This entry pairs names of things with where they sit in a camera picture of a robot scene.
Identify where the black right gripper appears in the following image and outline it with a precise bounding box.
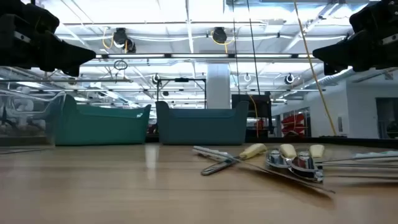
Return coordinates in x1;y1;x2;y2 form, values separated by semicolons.
312;0;398;76

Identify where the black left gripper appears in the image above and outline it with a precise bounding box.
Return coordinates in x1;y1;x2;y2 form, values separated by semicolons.
0;1;96;77

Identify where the grey horizontal pipe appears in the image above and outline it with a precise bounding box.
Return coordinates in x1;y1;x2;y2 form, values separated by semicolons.
0;78;134;83

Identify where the long ceiling light bar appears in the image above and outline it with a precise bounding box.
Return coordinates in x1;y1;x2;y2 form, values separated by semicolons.
95;53;315;60

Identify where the red storage rack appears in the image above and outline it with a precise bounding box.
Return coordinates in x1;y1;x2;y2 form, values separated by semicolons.
281;113;307;137

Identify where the teal green plastic bin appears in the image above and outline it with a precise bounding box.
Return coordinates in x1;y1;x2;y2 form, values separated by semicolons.
46;94;152;146

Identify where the black equipment cabinet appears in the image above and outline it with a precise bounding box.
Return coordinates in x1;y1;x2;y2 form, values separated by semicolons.
231;93;274;139

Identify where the dark doorway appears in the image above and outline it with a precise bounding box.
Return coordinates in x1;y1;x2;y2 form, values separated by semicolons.
375;97;398;140

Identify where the clear plastic bin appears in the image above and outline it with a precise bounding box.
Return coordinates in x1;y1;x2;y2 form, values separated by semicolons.
0;88;68;147

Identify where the white building column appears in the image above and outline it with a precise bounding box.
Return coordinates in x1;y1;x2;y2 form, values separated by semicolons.
206;63;231;110

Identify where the dark blue plastic bin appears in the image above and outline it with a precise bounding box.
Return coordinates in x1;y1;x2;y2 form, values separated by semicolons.
155;100;250;146

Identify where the silver ventilation duct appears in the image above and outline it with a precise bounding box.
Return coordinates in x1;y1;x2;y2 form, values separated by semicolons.
303;67;355;91

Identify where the yellow hanging cable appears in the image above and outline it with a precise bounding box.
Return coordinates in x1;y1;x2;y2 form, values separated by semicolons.
293;0;338;136

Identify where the black coiled cable loop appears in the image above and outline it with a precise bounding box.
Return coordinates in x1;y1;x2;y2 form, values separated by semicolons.
113;58;129;71

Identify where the black ceiling cable reel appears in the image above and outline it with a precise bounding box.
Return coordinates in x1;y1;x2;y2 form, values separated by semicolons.
210;26;234;54
102;27;137;54

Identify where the black hanging cable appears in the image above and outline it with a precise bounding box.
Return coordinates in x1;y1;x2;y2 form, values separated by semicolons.
232;0;241;95
247;0;261;96

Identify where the black aluminium table frame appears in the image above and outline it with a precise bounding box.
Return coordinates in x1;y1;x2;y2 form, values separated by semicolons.
0;135;398;149

